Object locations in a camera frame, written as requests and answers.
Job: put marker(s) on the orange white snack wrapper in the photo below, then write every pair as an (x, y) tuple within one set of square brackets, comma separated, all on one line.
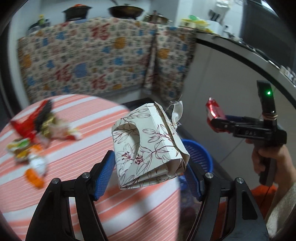
[(37, 170)]

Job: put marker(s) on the red plastic bag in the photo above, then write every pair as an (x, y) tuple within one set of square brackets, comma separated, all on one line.
[(26, 129)]

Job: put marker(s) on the blue plastic waste basket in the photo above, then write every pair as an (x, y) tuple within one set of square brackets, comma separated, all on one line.
[(199, 164)]

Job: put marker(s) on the white knife block with knives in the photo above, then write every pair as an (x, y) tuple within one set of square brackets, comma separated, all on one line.
[(217, 13)]

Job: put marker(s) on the floral white paper box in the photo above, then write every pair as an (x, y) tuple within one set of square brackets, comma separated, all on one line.
[(148, 149)]

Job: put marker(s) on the steel pot with lid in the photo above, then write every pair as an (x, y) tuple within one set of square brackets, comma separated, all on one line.
[(157, 18)]

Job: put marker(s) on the yellow green snack wrapper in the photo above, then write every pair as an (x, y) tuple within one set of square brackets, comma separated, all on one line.
[(19, 148)]

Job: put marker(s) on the round table striped tablecloth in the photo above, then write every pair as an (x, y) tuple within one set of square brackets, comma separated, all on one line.
[(149, 213)]

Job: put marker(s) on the black clay pot red lid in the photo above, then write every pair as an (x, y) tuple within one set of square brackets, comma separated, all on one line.
[(76, 12)]

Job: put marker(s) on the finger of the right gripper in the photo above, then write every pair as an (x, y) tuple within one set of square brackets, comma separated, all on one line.
[(242, 119), (221, 126)]

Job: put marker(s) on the red crushed soda can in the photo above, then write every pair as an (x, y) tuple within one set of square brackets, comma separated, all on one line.
[(214, 112)]

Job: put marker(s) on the black wok with handle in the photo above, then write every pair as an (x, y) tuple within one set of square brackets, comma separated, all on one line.
[(125, 11)]

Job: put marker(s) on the beige pastry wrapper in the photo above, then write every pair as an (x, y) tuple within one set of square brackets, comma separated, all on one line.
[(64, 132)]

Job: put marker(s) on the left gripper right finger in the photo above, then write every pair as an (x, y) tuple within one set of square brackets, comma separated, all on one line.
[(242, 219)]

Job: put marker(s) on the yellow green plastic containers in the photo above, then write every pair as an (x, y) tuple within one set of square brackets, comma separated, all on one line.
[(193, 22)]

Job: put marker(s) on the black foam net sleeve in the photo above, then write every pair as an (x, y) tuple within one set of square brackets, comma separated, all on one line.
[(44, 109)]

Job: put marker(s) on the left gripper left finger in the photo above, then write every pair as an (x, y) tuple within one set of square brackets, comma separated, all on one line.
[(52, 217)]

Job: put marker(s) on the large patterned fu cloth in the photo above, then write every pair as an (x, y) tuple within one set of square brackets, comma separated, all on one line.
[(98, 57)]

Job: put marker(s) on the small patterned fu cloth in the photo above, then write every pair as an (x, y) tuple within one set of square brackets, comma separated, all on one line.
[(170, 56)]

